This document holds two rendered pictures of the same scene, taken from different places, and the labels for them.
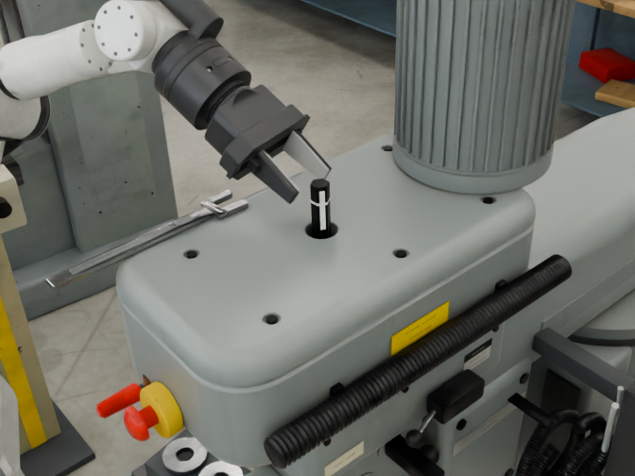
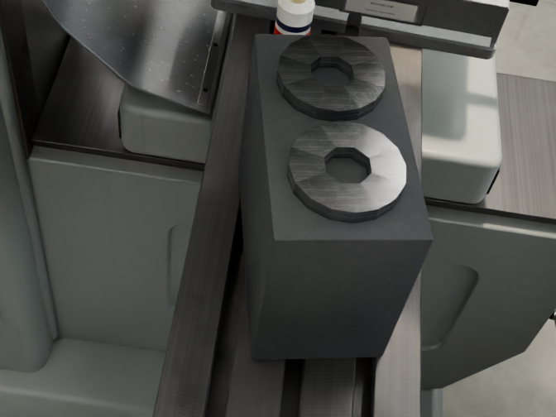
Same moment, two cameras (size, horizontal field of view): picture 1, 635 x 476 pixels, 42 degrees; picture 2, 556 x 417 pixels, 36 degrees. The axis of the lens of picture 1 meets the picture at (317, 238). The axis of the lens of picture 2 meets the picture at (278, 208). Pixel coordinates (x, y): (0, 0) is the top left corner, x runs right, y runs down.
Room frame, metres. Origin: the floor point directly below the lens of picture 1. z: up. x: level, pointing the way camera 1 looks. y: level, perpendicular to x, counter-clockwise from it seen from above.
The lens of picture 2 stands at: (1.49, 0.50, 1.60)
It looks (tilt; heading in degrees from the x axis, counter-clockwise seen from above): 52 degrees down; 216
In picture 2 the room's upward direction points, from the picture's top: 10 degrees clockwise
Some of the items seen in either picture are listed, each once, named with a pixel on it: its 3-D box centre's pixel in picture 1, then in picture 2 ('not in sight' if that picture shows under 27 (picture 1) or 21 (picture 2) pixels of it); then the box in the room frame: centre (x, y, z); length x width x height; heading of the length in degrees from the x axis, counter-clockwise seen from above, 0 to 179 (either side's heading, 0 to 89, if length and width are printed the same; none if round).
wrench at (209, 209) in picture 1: (149, 238); not in sight; (0.76, 0.19, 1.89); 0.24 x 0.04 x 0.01; 130
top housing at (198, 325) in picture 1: (333, 279); not in sight; (0.78, -0.02, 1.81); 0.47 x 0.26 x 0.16; 129
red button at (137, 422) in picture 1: (142, 420); not in sight; (0.62, 0.19, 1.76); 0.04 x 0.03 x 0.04; 39
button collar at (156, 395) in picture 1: (161, 410); not in sight; (0.63, 0.17, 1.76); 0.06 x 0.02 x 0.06; 39
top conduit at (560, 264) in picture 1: (433, 347); not in sight; (0.68, -0.12, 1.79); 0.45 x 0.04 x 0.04; 129
